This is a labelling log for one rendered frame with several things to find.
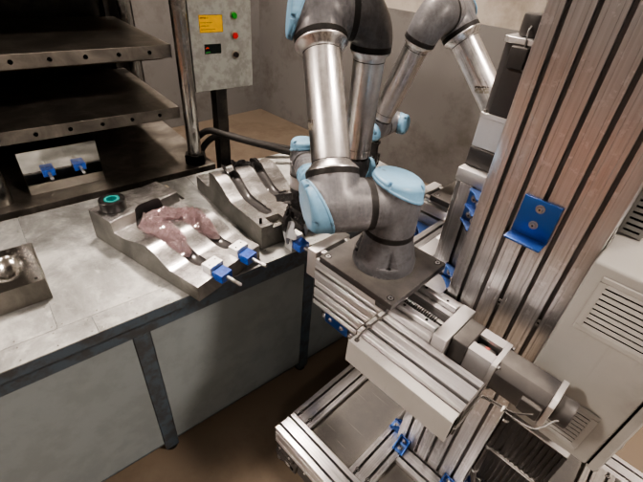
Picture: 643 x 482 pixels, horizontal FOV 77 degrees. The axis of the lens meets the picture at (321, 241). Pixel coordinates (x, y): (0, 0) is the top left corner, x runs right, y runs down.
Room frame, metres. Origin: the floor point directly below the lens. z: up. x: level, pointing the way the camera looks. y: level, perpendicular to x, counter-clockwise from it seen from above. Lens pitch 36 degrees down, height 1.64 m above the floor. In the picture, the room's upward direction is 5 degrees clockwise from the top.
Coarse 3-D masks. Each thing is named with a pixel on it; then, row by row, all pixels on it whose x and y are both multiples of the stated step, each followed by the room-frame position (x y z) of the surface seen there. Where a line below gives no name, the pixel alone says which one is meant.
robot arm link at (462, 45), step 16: (464, 0) 1.38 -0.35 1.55; (464, 16) 1.36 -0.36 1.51; (464, 32) 1.34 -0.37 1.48; (448, 48) 1.40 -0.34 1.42; (464, 48) 1.34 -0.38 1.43; (480, 48) 1.34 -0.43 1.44; (464, 64) 1.34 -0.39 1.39; (480, 64) 1.31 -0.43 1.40; (480, 80) 1.30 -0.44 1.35; (480, 96) 1.29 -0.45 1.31
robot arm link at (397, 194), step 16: (384, 176) 0.76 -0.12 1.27; (400, 176) 0.78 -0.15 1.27; (416, 176) 0.80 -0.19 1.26; (384, 192) 0.73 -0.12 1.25; (400, 192) 0.72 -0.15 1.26; (416, 192) 0.73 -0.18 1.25; (384, 208) 0.71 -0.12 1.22; (400, 208) 0.72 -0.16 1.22; (416, 208) 0.74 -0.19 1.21; (384, 224) 0.72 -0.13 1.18; (400, 224) 0.72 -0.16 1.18; (416, 224) 0.76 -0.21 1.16; (400, 240) 0.72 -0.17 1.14
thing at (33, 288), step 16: (0, 256) 0.85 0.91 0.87; (16, 256) 0.86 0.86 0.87; (32, 256) 0.87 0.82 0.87; (0, 272) 0.81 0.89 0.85; (16, 272) 0.82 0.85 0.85; (32, 272) 0.80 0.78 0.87; (0, 288) 0.73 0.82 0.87; (16, 288) 0.74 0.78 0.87; (32, 288) 0.76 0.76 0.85; (48, 288) 0.78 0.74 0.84; (0, 304) 0.71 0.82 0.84; (16, 304) 0.73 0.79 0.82; (32, 304) 0.75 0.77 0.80
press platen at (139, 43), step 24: (0, 24) 1.84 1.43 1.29; (24, 24) 1.89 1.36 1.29; (48, 24) 1.93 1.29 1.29; (72, 24) 1.98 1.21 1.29; (96, 24) 2.03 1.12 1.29; (120, 24) 2.08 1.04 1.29; (0, 48) 1.45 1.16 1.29; (24, 48) 1.48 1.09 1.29; (48, 48) 1.51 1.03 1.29; (72, 48) 1.54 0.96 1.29; (96, 48) 1.57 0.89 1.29; (120, 48) 1.62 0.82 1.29; (144, 48) 1.68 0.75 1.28; (168, 48) 1.74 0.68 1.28
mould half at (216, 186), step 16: (208, 176) 1.46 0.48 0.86; (224, 176) 1.34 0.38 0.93; (256, 176) 1.39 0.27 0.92; (272, 176) 1.42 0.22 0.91; (208, 192) 1.38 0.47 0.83; (224, 192) 1.27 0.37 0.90; (256, 192) 1.32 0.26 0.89; (224, 208) 1.28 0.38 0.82; (240, 208) 1.20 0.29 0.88; (272, 208) 1.21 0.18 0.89; (240, 224) 1.19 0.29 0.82; (256, 224) 1.11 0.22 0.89; (272, 224) 1.11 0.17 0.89; (256, 240) 1.11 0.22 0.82; (272, 240) 1.11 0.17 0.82
